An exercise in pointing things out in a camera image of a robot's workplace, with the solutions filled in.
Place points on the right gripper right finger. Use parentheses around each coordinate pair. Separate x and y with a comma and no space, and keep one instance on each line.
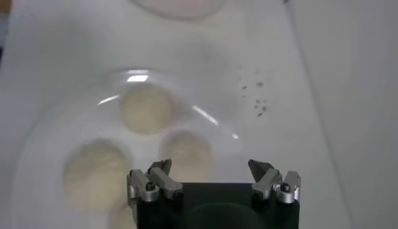
(270,183)

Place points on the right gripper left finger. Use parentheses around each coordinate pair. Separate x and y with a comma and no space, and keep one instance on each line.
(155,186)

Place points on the white steamed baozi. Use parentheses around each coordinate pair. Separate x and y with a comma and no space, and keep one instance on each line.
(96,174)
(189,155)
(146,109)
(122,217)

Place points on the large white round plate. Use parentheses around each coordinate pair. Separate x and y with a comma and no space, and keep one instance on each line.
(217,146)

